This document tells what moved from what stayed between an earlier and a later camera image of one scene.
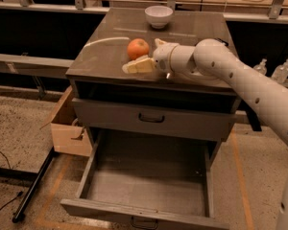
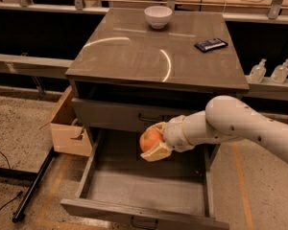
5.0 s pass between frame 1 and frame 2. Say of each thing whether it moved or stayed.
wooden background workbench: stayed
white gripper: moved
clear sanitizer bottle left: stayed
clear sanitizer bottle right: stayed
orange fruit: moved
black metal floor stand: stayed
